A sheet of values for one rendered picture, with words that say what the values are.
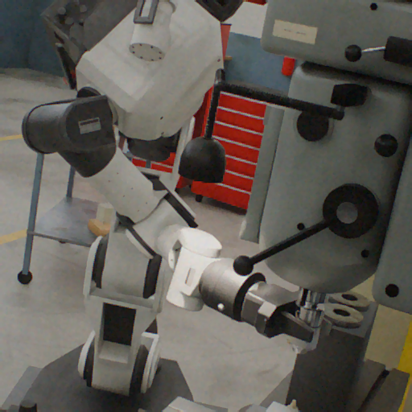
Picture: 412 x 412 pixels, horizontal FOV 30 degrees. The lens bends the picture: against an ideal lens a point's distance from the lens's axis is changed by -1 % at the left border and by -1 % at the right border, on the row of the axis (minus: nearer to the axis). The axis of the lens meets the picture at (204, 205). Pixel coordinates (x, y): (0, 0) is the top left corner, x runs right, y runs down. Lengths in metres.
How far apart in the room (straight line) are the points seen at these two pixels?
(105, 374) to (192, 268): 0.86
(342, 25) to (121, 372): 1.30
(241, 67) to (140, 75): 9.50
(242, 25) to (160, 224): 9.50
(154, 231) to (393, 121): 0.65
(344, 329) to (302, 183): 0.53
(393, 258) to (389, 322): 2.01
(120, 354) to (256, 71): 8.99
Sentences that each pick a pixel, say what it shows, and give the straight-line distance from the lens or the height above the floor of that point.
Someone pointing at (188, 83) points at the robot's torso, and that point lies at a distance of 1.50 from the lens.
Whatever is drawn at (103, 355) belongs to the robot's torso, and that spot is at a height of 0.75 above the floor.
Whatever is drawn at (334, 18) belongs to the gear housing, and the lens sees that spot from 1.03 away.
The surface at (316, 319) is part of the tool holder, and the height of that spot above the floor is 1.25.
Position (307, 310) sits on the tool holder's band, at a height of 1.27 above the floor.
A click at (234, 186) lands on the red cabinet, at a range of 6.29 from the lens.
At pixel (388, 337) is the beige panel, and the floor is 0.58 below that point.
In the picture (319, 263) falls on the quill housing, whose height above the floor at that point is 1.36.
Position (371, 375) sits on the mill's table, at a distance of 1.85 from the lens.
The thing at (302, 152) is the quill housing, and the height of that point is 1.51.
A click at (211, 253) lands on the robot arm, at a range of 1.31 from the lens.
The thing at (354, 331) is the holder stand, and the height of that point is 1.12.
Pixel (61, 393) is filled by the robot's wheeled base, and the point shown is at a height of 0.57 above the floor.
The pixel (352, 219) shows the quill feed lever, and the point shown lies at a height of 1.45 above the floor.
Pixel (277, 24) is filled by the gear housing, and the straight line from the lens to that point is 1.05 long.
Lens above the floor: 1.70
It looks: 15 degrees down
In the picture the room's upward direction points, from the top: 11 degrees clockwise
